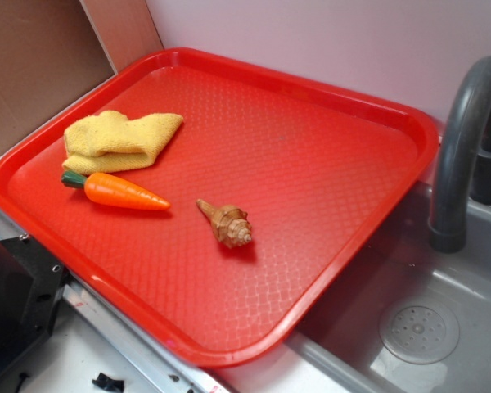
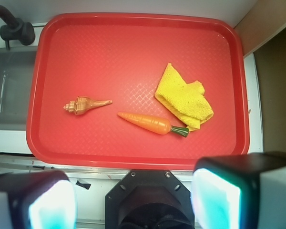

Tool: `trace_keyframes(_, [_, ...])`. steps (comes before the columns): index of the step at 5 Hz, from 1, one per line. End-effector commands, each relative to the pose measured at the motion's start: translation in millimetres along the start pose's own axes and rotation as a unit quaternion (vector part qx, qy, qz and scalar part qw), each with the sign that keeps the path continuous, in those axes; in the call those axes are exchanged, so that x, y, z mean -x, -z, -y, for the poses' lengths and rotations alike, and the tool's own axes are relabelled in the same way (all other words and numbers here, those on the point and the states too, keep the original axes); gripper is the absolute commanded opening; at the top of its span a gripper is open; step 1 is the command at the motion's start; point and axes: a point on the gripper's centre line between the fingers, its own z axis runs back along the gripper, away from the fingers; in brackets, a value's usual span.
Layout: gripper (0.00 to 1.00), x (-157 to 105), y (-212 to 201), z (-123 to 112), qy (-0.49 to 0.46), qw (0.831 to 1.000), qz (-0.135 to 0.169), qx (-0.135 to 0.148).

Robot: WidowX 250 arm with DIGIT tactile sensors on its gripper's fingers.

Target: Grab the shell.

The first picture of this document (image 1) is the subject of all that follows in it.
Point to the brown conch shell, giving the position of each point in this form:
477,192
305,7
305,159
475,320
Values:
229,223

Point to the red plastic tray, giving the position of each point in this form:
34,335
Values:
317,169

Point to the orange toy carrot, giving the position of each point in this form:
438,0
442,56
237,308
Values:
109,190

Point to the yellow folded cloth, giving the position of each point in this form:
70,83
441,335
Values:
111,142

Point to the grey plastic sink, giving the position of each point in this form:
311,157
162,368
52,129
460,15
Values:
402,317

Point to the grey toy faucet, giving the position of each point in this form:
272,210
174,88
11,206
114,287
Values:
463,169

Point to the black tape scrap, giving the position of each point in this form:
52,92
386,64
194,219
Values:
108,384

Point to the brown cardboard panel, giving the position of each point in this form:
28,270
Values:
54,52

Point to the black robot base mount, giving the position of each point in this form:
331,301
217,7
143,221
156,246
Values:
31,287

